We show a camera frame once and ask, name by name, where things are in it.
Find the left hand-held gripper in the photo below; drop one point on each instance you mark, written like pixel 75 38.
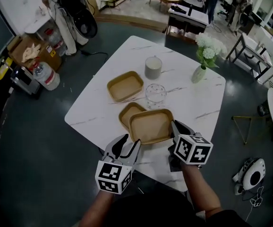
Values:
pixel 110 174

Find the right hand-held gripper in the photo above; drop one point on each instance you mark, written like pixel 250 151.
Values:
pixel 193 150

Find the brown paper tray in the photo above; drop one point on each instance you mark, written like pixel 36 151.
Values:
pixel 127 115
pixel 150 126
pixel 124 89

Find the person's right forearm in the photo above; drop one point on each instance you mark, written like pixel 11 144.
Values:
pixel 200 190

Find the person's left forearm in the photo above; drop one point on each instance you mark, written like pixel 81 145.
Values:
pixel 96 209

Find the clear glass cup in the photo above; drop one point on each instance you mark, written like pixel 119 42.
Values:
pixel 155 96

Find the pale green vase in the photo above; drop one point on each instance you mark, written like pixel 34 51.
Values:
pixel 198 74

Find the person's black shirt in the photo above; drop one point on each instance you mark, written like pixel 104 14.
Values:
pixel 155 212

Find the grey mug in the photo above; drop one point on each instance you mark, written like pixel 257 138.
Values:
pixel 153 67

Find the white flower bouquet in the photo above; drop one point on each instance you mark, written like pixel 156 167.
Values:
pixel 208 48

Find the white plug adapter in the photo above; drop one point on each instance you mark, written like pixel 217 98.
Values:
pixel 257 197

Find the large clear water jug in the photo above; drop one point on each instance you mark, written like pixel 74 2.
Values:
pixel 53 41
pixel 46 78

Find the white top desk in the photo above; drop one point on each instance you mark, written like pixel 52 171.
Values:
pixel 252 48
pixel 188 15

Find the brown cardboard box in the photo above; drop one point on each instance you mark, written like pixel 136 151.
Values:
pixel 49 60

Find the silver metal case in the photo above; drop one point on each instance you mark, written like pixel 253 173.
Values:
pixel 24 81

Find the crumpled beige paper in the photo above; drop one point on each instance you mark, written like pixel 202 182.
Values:
pixel 30 52

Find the black white backpack device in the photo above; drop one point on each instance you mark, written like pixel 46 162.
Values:
pixel 84 20

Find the yellow packet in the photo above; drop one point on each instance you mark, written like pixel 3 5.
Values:
pixel 4 68

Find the small white round table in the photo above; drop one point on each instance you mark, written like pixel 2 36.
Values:
pixel 37 23

